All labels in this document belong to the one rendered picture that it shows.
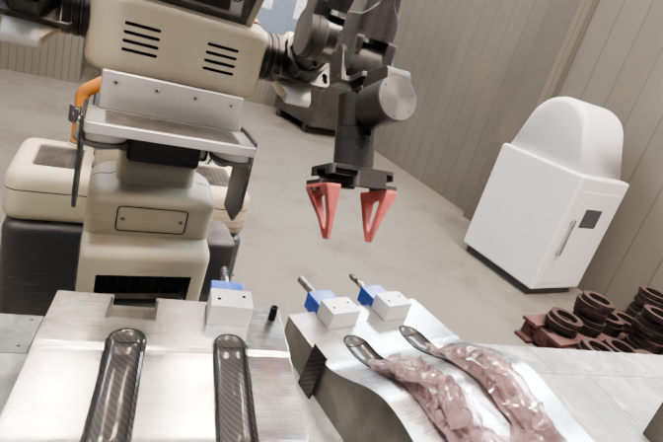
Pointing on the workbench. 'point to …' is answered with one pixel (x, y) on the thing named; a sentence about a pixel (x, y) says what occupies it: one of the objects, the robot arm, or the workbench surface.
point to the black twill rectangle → (313, 370)
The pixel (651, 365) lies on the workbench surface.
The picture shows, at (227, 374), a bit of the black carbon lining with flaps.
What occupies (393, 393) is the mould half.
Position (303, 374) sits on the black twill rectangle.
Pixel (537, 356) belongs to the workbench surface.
